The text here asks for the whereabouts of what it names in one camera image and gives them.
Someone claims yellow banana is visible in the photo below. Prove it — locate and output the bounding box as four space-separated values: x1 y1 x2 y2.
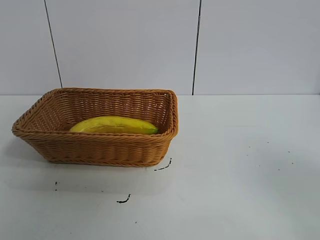
69 115 160 136

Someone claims brown woven wicker basket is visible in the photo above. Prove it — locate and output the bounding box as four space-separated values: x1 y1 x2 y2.
11 87 180 168

